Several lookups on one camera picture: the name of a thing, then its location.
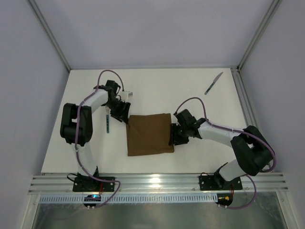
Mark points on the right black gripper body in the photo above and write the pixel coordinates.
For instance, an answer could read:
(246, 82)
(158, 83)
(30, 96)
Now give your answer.
(177, 134)

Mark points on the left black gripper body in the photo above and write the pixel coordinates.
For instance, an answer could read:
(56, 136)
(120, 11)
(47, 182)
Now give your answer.
(119, 109)

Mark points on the brown cloth napkin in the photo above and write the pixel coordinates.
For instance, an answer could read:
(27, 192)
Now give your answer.
(149, 134)

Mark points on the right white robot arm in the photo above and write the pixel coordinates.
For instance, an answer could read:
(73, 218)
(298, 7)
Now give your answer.
(251, 151)

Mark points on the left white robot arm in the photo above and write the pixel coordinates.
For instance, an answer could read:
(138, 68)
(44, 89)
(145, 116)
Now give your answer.
(77, 130)

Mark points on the fork with green handle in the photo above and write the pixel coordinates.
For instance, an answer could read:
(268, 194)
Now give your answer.
(107, 120)

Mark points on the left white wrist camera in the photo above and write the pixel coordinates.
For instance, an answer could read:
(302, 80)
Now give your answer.
(125, 95)

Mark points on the knife with green handle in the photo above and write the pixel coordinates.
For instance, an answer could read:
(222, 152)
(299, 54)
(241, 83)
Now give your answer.
(213, 83)

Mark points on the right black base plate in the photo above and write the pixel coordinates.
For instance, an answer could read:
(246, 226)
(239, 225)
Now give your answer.
(212, 182)

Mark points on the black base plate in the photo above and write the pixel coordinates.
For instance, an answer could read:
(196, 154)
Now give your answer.
(87, 184)
(212, 182)

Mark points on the right side aluminium rail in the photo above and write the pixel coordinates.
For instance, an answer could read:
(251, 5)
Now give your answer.
(245, 103)

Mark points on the slotted cable duct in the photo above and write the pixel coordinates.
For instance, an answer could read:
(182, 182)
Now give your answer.
(128, 198)

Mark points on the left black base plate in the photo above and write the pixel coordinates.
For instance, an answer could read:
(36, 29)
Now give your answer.
(87, 184)

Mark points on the aluminium mounting rail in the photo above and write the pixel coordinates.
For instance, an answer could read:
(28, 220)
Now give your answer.
(157, 183)

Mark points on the left aluminium frame post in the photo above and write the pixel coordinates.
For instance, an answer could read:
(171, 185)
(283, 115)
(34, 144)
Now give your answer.
(48, 32)

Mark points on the aluminium frame post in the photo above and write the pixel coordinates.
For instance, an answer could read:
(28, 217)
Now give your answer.
(48, 32)
(259, 31)

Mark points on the right aluminium frame post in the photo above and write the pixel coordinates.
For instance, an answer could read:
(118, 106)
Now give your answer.
(259, 31)

